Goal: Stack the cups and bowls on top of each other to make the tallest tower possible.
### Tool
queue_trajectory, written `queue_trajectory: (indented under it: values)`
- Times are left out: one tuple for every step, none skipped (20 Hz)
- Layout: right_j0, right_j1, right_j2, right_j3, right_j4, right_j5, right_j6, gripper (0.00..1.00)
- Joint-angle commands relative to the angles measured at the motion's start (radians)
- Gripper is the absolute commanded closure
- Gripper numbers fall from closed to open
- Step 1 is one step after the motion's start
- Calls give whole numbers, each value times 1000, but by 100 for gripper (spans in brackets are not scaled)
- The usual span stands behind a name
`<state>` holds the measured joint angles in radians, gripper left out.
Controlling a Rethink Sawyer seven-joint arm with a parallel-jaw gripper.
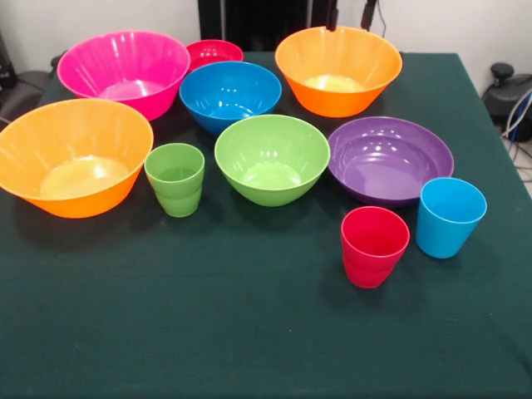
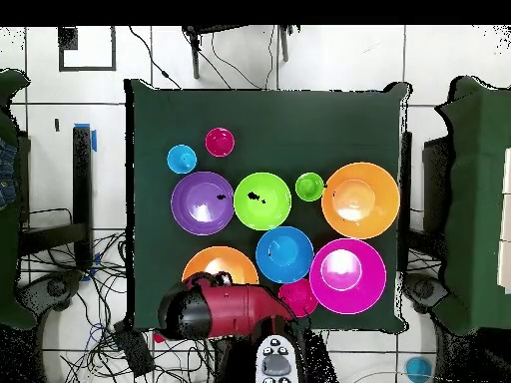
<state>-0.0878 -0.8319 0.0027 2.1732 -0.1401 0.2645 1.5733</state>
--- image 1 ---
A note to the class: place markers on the red cup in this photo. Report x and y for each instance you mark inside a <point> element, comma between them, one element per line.
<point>370,266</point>

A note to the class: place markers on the purple bowl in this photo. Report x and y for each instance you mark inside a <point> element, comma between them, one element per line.
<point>386,166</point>

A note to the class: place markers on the orange bowl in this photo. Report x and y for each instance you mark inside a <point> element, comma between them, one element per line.
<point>62,137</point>
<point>365,70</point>

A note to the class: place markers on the green bowl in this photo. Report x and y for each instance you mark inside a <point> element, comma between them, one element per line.
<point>270,145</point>

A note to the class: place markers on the dark green tablecloth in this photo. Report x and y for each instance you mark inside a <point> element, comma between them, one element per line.
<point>208,311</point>

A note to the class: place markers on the red bowl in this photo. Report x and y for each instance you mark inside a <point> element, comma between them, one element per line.
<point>216,52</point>

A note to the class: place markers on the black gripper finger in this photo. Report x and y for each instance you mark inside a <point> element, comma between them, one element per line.
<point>368,12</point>
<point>331,16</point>

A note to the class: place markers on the blue bowl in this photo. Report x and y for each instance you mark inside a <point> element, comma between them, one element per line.
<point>228,87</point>

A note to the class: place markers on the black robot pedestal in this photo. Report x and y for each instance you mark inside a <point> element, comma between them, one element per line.
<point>257,21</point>

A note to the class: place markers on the blue cup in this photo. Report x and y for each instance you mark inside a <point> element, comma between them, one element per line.
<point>440,237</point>

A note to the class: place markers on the pink bowl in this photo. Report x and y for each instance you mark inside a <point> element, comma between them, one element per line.
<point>104,62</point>

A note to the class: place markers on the green cup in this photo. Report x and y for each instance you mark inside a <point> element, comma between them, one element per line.
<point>174,199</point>

